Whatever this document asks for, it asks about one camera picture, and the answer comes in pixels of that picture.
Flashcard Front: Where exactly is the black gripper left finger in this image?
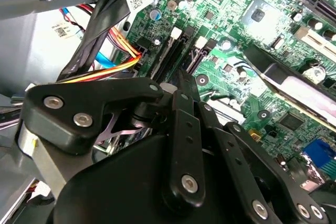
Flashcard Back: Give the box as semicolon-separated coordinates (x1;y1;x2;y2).
19;68;207;210

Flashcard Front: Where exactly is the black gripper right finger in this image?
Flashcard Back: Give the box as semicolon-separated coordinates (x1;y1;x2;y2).
197;100;330;224

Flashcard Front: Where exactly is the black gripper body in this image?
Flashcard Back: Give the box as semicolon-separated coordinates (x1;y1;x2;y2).
46;126;336;224

